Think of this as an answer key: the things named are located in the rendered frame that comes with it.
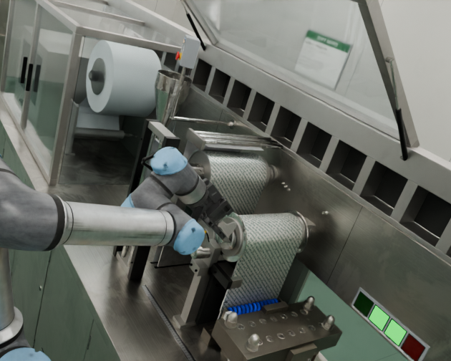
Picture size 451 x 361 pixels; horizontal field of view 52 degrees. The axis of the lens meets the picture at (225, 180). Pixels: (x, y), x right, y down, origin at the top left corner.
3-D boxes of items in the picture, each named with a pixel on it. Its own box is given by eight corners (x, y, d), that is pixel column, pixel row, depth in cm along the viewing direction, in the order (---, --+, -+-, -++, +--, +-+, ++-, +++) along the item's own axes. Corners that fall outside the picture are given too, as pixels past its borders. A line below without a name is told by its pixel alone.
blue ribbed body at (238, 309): (222, 314, 143) (225, 305, 142) (273, 303, 156) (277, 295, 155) (228, 321, 141) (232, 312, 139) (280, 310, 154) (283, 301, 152)
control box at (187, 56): (173, 60, 168) (180, 32, 164) (191, 65, 170) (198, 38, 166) (175, 64, 161) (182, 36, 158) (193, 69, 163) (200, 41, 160)
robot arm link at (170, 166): (141, 164, 110) (165, 139, 112) (165, 190, 118) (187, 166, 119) (157, 177, 105) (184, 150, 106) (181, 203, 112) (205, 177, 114)
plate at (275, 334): (210, 334, 139) (216, 319, 137) (303, 313, 163) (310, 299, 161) (240, 375, 128) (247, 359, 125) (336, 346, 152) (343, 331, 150)
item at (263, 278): (219, 310, 142) (237, 260, 136) (275, 299, 157) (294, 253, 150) (220, 311, 142) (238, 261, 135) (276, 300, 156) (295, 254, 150)
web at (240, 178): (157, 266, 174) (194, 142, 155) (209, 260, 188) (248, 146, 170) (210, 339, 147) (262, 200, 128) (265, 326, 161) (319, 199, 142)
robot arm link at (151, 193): (138, 227, 102) (173, 190, 104) (112, 202, 109) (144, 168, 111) (154, 242, 108) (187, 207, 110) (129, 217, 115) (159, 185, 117)
